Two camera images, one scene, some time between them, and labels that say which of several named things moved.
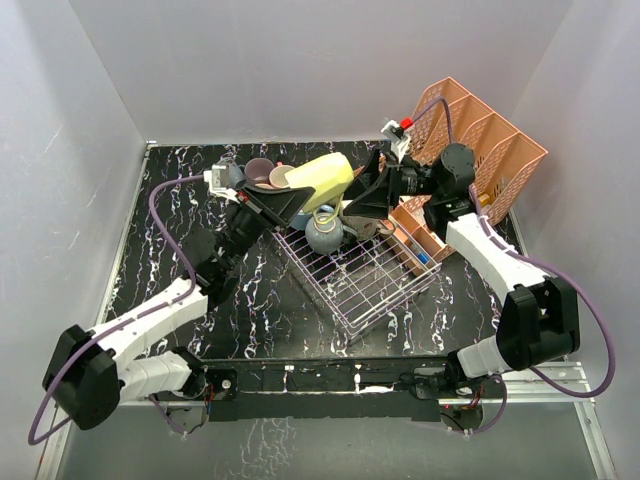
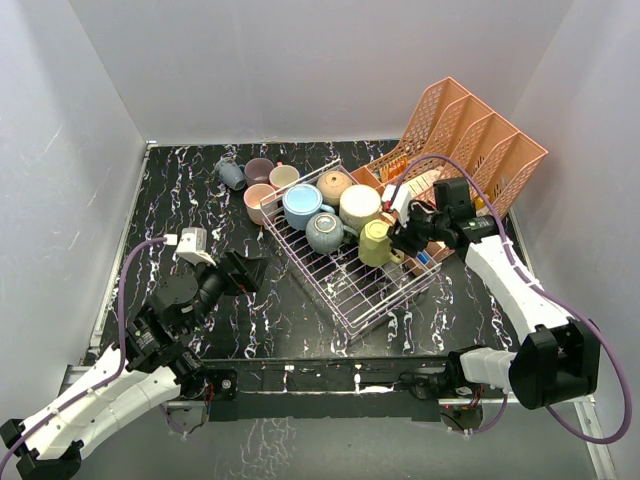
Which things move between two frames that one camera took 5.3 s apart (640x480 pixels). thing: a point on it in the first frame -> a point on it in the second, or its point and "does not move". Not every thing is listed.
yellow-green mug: (328, 177) -> (374, 247)
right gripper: (372, 197) -> (400, 236)
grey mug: (324, 233) does not move
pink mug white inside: (277, 176) does not move
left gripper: (278, 204) -> (247, 278)
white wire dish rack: (363, 279) does not move
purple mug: (257, 170) does not move
